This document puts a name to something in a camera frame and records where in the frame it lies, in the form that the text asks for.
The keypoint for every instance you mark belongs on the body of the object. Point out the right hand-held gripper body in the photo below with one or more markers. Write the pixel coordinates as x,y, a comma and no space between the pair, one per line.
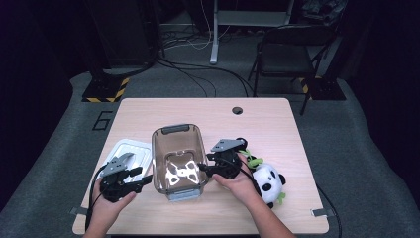
228,162

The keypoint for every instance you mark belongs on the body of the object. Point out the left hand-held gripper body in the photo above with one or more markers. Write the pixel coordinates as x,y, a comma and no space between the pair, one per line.
115,180

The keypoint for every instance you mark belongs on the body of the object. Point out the white container lid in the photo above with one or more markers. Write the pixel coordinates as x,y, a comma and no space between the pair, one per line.
138,155

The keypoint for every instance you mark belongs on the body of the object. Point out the clear plastic storage container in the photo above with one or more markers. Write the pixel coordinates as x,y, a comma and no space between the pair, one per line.
178,165

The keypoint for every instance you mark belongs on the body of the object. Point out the panda plush toy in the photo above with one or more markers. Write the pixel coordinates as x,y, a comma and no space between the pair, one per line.
270,185

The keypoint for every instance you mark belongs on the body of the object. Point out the person's right hand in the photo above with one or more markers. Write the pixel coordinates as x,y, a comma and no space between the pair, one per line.
239,188

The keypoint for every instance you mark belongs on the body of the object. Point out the person's left hand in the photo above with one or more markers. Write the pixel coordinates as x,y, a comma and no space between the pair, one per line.
105,208

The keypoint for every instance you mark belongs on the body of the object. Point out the grey tape strip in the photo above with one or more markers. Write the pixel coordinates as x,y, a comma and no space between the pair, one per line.
78,211

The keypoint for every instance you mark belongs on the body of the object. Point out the black stand base striped edge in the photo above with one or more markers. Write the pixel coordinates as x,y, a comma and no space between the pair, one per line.
325,89
105,89

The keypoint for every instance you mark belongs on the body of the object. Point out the black folding chair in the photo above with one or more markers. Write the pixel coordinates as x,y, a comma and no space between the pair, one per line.
290,56

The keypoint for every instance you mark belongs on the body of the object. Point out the white metal stand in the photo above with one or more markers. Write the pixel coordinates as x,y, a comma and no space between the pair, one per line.
216,33

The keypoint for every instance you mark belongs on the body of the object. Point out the dark cabinet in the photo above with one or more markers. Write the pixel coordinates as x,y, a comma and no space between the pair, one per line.
128,29

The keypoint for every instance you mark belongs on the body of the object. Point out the dark cloth bundle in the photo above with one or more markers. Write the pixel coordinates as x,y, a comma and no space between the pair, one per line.
323,11

